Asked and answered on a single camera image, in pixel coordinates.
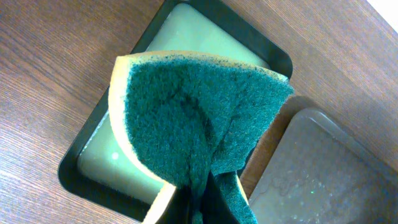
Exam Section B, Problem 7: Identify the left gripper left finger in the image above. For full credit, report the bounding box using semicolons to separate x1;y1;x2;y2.
156;187;193;224

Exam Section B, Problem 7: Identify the large brown serving tray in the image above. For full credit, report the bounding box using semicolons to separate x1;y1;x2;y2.
249;108;397;224

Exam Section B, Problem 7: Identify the small black water tray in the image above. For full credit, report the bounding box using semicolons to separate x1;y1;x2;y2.
58;1;293;222

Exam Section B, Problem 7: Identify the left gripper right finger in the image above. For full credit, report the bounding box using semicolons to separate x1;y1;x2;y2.
201;172;239;224

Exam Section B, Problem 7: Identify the green and yellow sponge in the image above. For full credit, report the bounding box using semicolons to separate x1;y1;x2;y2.
108;51;294;223

